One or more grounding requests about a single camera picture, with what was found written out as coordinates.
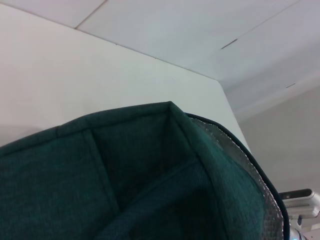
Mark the dark teal insulated lunch bag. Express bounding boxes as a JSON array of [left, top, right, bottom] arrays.
[[0, 100, 291, 240]]

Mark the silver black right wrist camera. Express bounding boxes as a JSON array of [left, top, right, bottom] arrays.
[[278, 188, 320, 221]]

